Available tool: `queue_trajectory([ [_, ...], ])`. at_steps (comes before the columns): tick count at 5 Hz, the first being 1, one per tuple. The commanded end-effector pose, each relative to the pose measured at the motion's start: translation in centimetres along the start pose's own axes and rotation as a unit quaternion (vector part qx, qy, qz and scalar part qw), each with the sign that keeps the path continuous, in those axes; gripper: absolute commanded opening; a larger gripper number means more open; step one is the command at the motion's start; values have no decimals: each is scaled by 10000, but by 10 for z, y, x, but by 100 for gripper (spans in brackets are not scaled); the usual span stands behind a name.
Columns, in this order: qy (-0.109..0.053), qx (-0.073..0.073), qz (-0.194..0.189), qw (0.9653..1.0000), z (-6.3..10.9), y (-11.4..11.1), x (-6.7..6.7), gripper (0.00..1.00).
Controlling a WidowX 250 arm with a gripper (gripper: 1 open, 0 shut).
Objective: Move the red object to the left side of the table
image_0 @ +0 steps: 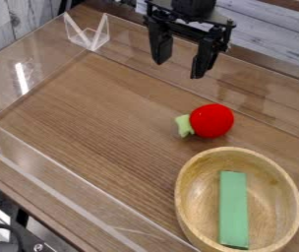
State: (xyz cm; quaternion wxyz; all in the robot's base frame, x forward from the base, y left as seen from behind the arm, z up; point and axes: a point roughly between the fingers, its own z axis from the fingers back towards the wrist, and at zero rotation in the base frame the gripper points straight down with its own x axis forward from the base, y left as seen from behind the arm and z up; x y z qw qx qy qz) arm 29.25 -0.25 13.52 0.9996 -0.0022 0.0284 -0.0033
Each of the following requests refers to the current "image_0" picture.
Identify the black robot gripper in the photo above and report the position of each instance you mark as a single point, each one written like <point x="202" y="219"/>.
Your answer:
<point x="194" y="20"/>

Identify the red plush tomato green stem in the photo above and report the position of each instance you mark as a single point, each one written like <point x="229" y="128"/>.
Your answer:
<point x="210" y="121"/>

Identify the clear acrylic tray walls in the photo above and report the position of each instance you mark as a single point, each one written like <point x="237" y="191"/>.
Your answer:
<point x="91" y="152"/>

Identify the wooden bowl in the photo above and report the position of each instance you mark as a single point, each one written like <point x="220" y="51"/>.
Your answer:
<point x="273" y="198"/>

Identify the green rectangular block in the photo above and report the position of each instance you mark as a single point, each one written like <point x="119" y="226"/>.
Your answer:
<point x="234" y="228"/>

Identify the black metal table leg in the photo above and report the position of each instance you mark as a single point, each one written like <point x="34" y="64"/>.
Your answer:
<point x="34" y="244"/>

